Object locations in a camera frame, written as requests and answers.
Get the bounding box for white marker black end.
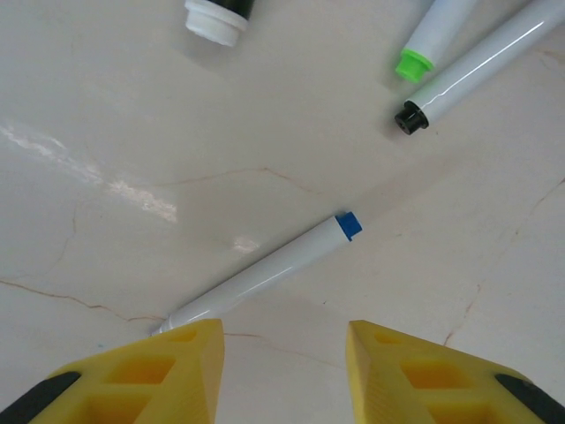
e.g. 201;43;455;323
394;0;565;137

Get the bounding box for white marker green end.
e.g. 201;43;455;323
395;0;480;84

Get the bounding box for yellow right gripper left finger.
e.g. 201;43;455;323
0;318;225;424

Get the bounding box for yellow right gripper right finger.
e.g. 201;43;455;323
345;320;565;424

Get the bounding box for white marker blue end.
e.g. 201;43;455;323
152;210;365;337

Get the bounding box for black marker white ends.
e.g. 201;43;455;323
184;0;257;49

